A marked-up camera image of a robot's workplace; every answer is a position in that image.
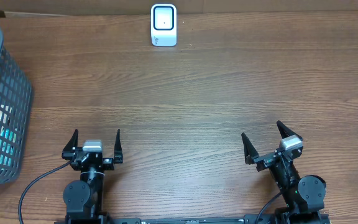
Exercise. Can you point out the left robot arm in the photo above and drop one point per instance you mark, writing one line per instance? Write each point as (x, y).
(84, 197)

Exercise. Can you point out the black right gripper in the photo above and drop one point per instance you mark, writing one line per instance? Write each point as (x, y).
(266, 160)

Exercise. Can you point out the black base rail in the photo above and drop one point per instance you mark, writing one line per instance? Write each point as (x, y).
(185, 221)

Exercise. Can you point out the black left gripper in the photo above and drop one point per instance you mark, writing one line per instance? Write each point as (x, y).
(109, 164)

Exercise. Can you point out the grey plastic mesh basket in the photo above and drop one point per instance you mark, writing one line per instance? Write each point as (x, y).
(16, 95)

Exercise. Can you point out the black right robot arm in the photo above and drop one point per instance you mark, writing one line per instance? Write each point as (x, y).
(300, 199)

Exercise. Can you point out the white barcode scanner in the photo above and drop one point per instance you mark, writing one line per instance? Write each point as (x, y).
(163, 25)

